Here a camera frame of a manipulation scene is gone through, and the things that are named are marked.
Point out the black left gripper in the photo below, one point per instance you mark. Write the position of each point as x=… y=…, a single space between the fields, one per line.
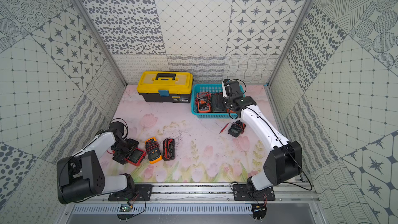
x=127 y=151

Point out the dark green wide multimeter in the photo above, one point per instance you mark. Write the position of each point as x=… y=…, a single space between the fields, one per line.
x=217 y=104

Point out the small black multimeter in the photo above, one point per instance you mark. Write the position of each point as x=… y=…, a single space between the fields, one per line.
x=237 y=128

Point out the yellow orange multimeter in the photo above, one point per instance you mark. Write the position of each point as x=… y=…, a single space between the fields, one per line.
x=153 y=150

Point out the orange red multimeter pair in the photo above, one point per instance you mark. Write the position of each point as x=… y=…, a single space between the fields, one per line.
x=203 y=102

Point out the black multimeter red leads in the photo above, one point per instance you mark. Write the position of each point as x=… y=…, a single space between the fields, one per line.
x=168 y=149

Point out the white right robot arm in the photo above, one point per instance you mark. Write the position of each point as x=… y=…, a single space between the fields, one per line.
x=284 y=159

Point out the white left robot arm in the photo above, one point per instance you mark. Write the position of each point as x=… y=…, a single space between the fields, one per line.
x=81 y=177

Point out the teal plastic basket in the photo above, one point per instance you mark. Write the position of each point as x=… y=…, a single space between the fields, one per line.
x=211 y=88

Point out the yellow black toolbox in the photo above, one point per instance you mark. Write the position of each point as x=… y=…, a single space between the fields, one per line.
x=166 y=87

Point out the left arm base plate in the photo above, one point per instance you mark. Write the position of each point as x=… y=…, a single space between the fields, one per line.
x=140 y=192

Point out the aluminium mounting rail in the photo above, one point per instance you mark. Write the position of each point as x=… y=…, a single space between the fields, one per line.
x=193 y=198

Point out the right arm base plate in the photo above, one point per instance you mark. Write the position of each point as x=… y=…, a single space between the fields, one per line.
x=241 y=192

